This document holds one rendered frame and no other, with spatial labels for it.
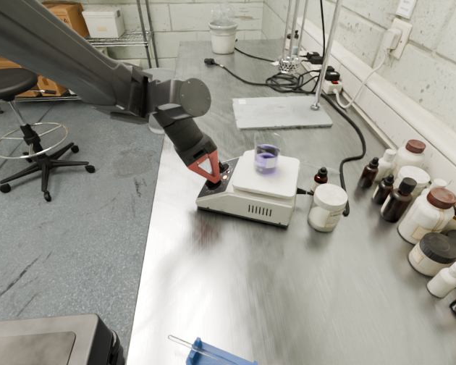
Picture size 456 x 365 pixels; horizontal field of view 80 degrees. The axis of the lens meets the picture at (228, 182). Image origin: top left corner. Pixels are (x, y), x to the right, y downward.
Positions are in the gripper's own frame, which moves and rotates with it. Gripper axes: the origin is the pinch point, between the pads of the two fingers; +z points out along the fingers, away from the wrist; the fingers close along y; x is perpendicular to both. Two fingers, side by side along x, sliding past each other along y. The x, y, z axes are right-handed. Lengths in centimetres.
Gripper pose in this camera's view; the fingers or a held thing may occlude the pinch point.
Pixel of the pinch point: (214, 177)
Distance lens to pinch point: 56.7
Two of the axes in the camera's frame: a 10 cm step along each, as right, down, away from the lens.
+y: -3.4, -3.6, 8.7
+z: 4.8, 7.3, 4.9
